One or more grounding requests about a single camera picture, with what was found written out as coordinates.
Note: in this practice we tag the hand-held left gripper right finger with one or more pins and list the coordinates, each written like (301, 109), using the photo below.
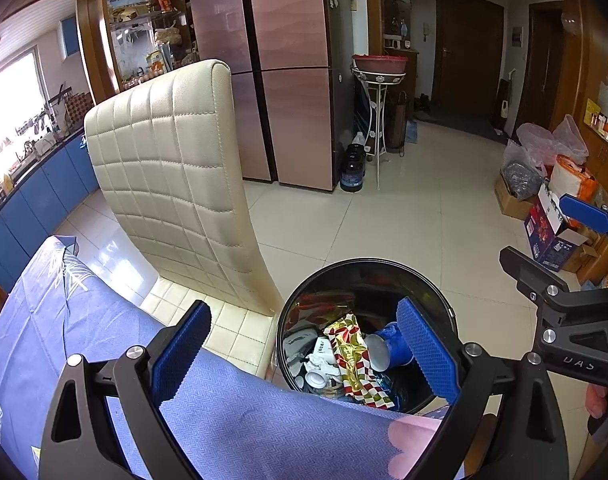
(429, 355)

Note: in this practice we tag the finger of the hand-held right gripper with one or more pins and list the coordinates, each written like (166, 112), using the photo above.
(524, 272)
(584, 212)

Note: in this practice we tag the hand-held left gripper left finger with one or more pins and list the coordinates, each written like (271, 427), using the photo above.
(179, 355)

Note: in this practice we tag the blue plastic cup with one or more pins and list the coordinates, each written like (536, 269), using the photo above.
(391, 345)

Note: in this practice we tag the red gold checkered wrapper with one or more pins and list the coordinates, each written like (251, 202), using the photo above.
(351, 360)

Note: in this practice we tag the white tissue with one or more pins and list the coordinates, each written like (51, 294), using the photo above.
(330, 367)

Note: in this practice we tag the green white milk carton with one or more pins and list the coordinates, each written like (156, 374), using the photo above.
(322, 347)

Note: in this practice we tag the white bottle cap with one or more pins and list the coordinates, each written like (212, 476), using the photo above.
(315, 381)

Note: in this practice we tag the black trash bin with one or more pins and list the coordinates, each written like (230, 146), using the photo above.
(304, 290)

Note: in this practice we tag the person's right hand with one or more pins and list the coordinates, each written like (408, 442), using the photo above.
(601, 400)

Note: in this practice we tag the orange white bag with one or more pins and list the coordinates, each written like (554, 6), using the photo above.
(571, 177)

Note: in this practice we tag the blue red printed box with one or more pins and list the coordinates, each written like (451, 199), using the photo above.
(546, 240)

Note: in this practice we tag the brown cardboard box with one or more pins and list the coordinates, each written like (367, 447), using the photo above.
(509, 205)

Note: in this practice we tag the clear bag with dark contents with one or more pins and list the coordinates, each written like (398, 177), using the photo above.
(521, 180)

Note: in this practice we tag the white translucent plastic bag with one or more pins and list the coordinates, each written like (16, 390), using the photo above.
(539, 140)

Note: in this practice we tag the blue printed tablecloth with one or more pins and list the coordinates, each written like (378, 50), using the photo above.
(264, 420)

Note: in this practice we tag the white upright appliance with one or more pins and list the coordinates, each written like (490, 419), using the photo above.
(504, 110)

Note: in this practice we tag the dark wooden door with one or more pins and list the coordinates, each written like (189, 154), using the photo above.
(466, 55)
(541, 70)

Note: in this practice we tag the cream leather chair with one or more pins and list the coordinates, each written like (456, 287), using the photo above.
(169, 160)

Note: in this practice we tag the dark glass jug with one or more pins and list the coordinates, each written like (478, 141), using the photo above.
(353, 175)

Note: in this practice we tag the blue kitchen cabinets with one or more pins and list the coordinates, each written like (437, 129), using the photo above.
(39, 200)

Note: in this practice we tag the clear plastic jug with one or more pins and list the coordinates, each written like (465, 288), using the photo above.
(360, 139)

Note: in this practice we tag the white metal stand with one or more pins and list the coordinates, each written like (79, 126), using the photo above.
(379, 80)

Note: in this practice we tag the red basin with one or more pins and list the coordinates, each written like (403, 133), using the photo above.
(381, 64)

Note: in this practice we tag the copper refrigerator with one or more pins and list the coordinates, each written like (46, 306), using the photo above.
(294, 110)

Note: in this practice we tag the kitchen window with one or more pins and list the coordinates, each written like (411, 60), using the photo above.
(9, 110)

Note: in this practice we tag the wooden display shelf cabinet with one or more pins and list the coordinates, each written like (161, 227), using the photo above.
(134, 35)

